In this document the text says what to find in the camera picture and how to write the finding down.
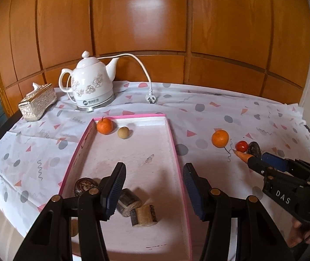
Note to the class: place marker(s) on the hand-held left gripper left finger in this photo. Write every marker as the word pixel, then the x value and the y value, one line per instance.
pixel 115 187

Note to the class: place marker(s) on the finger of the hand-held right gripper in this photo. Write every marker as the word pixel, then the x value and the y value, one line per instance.
pixel 258 165
pixel 276 160

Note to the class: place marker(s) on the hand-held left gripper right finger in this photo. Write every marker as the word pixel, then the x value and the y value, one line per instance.
pixel 193 193

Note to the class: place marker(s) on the sugar cane piece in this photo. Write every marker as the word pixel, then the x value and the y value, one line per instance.
pixel 144 216
pixel 129 201

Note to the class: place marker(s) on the small carrot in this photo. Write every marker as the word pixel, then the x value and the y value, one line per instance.
pixel 242 155

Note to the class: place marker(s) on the dark water chestnut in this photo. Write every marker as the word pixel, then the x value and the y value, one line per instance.
pixel 85 186
pixel 254 149

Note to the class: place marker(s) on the pink rimmed white tray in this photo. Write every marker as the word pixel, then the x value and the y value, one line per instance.
pixel 144 155

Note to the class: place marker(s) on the small tan round fruit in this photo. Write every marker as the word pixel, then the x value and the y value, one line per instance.
pixel 74 227
pixel 123 133

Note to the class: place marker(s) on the small orange with stem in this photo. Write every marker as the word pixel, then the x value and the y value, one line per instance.
pixel 105 126

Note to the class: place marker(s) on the person's right hand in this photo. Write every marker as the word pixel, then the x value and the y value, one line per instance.
pixel 298 236

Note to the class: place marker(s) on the red cherry tomato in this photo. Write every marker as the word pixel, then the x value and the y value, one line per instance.
pixel 242 146

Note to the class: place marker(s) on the large orange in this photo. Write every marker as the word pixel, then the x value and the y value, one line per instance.
pixel 220 138

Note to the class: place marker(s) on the patterned white tablecloth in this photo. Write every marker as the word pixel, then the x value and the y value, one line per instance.
pixel 212 114

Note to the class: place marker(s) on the white floral electric kettle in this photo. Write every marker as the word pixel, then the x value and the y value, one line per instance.
pixel 89 87

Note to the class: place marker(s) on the silver embossed tissue box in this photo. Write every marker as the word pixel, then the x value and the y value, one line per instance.
pixel 35 103

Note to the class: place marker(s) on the wooden wardrobe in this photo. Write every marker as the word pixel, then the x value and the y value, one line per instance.
pixel 157 19

